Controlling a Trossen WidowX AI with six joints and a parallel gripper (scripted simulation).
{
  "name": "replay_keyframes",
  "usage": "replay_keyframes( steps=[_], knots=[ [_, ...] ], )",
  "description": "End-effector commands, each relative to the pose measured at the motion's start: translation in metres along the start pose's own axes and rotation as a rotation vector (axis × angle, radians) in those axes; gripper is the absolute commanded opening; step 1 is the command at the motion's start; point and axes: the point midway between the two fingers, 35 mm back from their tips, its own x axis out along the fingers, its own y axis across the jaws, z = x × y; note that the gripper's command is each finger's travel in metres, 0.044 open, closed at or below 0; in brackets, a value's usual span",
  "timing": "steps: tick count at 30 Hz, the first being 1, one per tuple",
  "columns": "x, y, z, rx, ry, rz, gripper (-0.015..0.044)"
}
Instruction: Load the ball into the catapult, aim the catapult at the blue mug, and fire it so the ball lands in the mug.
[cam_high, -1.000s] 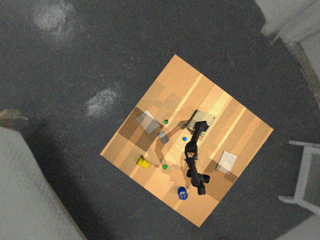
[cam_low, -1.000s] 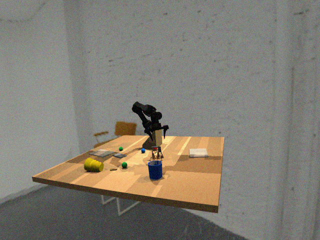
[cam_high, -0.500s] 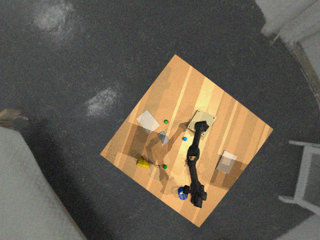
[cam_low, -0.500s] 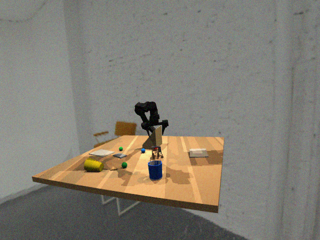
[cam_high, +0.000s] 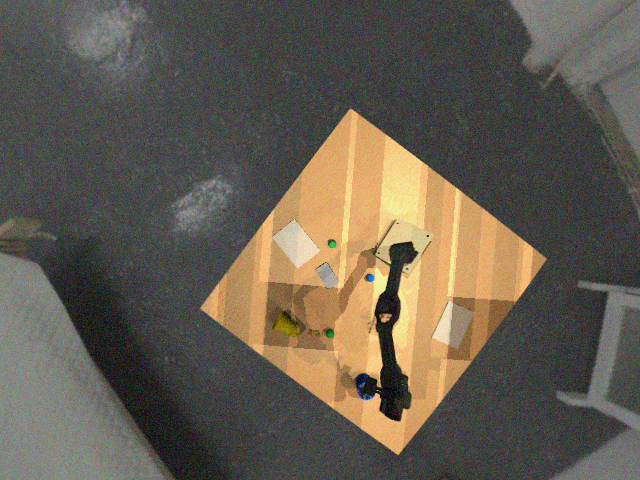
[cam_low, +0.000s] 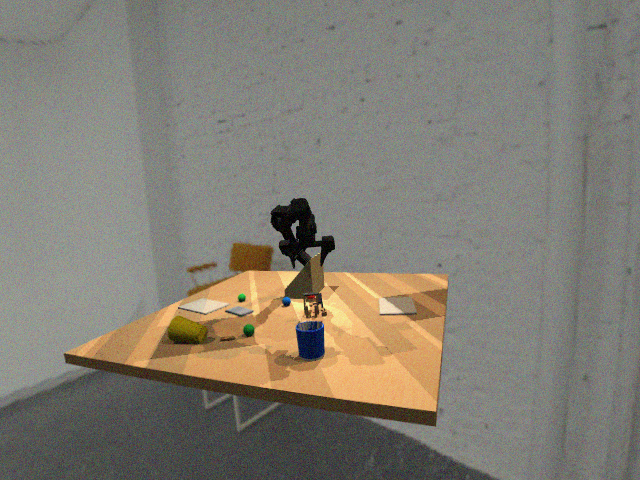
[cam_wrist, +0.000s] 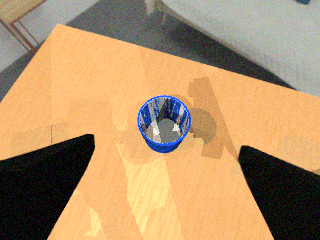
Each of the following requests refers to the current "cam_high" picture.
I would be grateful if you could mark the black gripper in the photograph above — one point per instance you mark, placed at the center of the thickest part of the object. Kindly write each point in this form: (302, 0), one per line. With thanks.
(370, 388)

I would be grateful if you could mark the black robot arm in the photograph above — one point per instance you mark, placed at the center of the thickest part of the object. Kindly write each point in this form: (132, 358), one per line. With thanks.
(391, 376)

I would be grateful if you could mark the blue mug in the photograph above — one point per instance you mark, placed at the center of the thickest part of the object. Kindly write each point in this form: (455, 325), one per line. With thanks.
(360, 382)

